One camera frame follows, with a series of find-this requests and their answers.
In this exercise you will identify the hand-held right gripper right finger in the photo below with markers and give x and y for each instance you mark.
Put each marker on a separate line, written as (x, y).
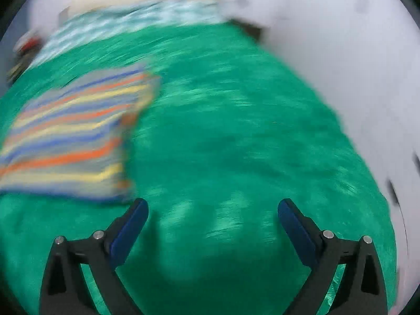
(297, 233)

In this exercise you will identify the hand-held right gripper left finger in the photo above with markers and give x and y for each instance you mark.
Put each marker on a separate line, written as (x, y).
(126, 233)

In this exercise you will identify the striped knit sweater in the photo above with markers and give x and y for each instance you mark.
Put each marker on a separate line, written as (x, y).
(78, 134)

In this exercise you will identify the pile of clothes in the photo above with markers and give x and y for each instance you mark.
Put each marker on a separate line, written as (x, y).
(26, 52)

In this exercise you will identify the green velvet blanket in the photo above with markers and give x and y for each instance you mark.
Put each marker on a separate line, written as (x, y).
(229, 157)

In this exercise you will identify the white wardrobe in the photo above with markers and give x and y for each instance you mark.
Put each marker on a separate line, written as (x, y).
(347, 52)

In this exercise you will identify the dark wooden nightstand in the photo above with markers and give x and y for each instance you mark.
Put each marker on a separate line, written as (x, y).
(251, 29)

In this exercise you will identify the green plaid bed sheet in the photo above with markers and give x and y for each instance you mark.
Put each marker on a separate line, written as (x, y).
(131, 23)

